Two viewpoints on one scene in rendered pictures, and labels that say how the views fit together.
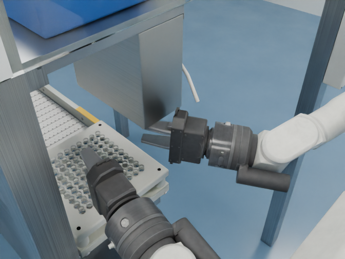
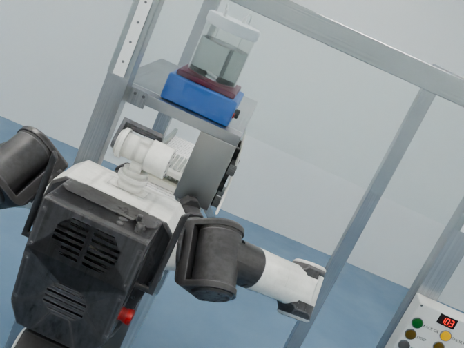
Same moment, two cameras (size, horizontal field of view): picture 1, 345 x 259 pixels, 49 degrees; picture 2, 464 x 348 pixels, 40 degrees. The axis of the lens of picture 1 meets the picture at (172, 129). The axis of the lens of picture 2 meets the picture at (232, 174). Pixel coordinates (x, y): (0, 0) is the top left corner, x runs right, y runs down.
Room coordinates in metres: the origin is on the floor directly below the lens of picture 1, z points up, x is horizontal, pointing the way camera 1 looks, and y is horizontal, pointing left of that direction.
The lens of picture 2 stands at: (-0.53, -1.22, 1.76)
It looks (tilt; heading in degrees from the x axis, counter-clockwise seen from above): 16 degrees down; 46
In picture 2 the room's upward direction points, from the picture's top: 25 degrees clockwise
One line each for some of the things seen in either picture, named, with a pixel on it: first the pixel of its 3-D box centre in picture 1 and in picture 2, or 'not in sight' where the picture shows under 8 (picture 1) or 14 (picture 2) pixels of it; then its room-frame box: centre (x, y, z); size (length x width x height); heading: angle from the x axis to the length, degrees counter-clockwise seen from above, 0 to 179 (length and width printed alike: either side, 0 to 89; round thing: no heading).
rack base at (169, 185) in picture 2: not in sight; (174, 177); (0.99, 0.62, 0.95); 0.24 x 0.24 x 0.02; 47
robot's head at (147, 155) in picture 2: not in sight; (143, 158); (0.20, -0.23, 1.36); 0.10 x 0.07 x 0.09; 136
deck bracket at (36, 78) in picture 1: (28, 76); (137, 97); (0.40, 0.18, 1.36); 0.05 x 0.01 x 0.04; 136
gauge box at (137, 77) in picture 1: (123, 53); (210, 161); (0.65, 0.10, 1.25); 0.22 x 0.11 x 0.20; 46
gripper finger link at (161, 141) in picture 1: (156, 142); not in sight; (0.56, 0.03, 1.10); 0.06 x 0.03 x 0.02; 79
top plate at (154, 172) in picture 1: (91, 172); not in sight; (0.57, 0.18, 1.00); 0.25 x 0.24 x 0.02; 136
